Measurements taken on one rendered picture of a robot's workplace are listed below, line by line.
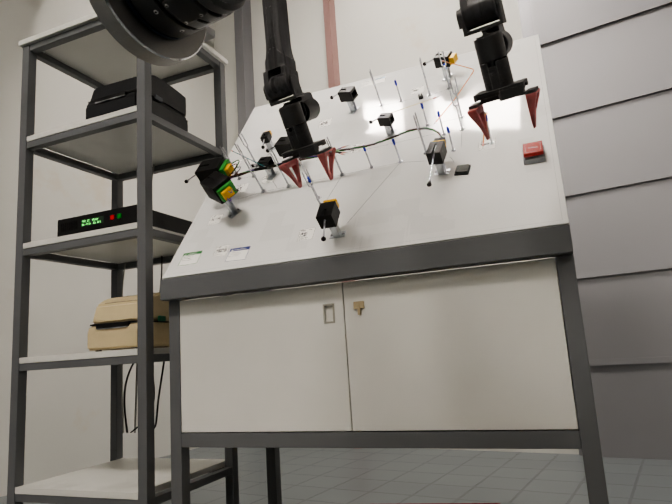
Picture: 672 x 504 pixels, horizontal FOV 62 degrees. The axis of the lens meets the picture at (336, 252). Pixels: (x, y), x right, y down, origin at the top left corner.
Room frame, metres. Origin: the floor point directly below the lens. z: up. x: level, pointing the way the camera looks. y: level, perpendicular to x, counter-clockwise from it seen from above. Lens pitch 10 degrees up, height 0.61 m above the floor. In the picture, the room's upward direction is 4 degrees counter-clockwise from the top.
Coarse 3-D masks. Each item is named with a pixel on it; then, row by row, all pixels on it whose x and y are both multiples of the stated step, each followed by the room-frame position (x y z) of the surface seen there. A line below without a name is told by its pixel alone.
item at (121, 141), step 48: (48, 48) 1.92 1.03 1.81; (96, 48) 1.98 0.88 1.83; (144, 96) 1.71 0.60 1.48; (48, 144) 1.90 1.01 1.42; (96, 144) 1.99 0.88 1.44; (144, 144) 1.71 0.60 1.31; (192, 144) 1.99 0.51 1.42; (144, 192) 1.71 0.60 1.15; (48, 240) 1.87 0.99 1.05; (96, 240) 1.79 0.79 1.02; (144, 240) 1.71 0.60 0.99; (144, 288) 1.71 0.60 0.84; (144, 336) 1.71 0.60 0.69; (144, 384) 1.71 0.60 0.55; (144, 432) 1.71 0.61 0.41; (48, 480) 2.00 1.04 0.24; (96, 480) 1.94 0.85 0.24; (144, 480) 1.71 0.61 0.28; (192, 480) 1.94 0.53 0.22
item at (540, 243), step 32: (352, 256) 1.46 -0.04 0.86; (384, 256) 1.42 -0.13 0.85; (416, 256) 1.39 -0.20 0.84; (448, 256) 1.36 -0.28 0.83; (480, 256) 1.33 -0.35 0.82; (512, 256) 1.31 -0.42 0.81; (544, 256) 1.30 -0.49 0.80; (160, 288) 1.70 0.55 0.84; (192, 288) 1.65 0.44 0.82; (224, 288) 1.61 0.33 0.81; (256, 288) 1.57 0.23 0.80
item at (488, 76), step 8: (504, 56) 1.03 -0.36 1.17; (488, 64) 1.04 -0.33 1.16; (496, 64) 1.03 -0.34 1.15; (504, 64) 1.03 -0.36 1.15; (488, 72) 1.04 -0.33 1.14; (496, 72) 1.04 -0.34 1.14; (504, 72) 1.04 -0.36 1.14; (488, 80) 1.05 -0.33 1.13; (496, 80) 1.04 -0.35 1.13; (504, 80) 1.04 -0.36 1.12; (512, 80) 1.05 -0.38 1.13; (520, 80) 1.06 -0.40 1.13; (488, 88) 1.06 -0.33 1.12; (496, 88) 1.05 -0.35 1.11; (504, 88) 1.04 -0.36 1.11; (480, 96) 1.07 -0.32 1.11; (488, 96) 1.07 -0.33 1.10
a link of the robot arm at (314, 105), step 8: (288, 80) 1.24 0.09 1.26; (296, 80) 1.25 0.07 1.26; (296, 88) 1.25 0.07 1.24; (296, 96) 1.25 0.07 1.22; (304, 96) 1.32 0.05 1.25; (312, 96) 1.35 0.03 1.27; (272, 104) 1.29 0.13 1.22; (304, 104) 1.31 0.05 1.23; (312, 104) 1.33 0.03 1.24; (312, 112) 1.33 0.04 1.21
